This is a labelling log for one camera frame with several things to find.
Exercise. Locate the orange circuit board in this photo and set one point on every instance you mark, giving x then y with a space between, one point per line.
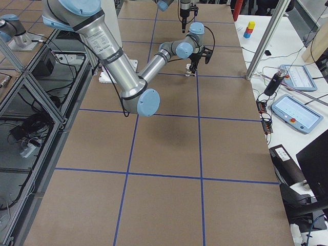
265 117

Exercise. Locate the black monitor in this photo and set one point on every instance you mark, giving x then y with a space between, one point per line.
313 163

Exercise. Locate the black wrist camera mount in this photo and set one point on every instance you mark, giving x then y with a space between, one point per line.
206 54

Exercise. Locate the teach pendant tablet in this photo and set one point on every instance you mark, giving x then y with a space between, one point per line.
299 78
296 114

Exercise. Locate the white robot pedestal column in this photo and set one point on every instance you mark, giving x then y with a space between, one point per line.
111 21

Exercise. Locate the aluminium frame post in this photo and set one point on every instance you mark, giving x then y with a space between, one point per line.
268 34

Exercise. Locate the near teach pendant tablet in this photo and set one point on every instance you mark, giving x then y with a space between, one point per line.
296 114

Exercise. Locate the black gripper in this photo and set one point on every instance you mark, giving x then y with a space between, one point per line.
196 58
183 11

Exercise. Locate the far teach pendant tablet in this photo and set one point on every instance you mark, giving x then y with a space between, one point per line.
299 78

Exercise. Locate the small black square object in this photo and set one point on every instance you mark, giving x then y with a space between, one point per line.
267 52

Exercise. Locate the wooden board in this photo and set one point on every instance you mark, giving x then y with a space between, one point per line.
317 46

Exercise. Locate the yellow red blue block stack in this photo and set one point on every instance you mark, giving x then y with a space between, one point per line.
249 29

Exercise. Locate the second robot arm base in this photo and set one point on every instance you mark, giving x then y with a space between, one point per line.
15 35

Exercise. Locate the black box with label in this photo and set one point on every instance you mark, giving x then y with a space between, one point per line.
285 165

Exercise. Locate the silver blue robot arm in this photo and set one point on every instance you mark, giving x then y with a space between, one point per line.
164 4
87 18

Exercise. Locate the black cylindrical bottle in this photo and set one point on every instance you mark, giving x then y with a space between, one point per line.
275 81

